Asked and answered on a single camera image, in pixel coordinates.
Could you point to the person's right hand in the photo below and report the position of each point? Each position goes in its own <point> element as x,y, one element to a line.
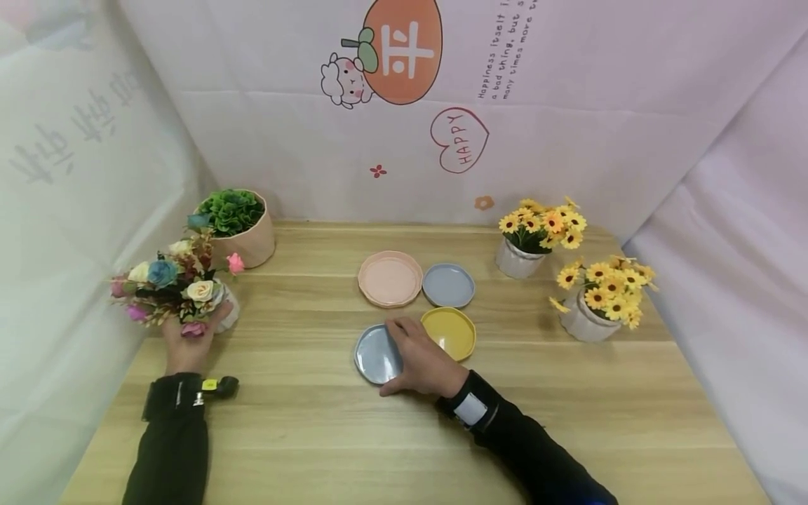
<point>429,366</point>

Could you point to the person's left hand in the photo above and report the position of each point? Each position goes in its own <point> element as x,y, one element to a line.
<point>187,354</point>

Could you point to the pink scalloped plate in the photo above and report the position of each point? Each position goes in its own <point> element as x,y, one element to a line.
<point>390,278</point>

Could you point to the person's left thumb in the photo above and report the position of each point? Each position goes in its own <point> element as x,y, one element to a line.
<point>221,314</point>

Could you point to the yellow daisies in white pot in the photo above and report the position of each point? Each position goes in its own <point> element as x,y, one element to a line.
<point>521,258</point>
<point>587,319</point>

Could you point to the person's right forearm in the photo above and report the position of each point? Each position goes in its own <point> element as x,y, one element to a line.
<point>543,459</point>

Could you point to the black wrist band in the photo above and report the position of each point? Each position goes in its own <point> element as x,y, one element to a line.
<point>183,394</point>
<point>472,407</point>

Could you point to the colourful rose bouquet white pot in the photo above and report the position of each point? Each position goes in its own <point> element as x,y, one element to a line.
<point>201,289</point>

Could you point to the glossy grey-blue plate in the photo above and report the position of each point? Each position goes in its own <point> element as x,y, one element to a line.
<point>374,356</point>

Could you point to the person's right thumb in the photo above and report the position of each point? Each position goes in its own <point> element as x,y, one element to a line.
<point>392,386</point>

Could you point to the green plant in pink pot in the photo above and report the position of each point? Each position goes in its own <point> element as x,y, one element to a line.
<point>249,242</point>

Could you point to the yellow plate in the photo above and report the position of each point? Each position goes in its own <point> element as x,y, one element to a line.
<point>456,333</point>

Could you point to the person's left forearm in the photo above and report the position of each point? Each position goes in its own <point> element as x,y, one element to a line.
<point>169,456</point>

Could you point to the small blue-grey plate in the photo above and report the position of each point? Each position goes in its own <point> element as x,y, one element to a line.
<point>449,285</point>

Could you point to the person's right fingers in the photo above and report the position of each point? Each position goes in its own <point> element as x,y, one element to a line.
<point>404,332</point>

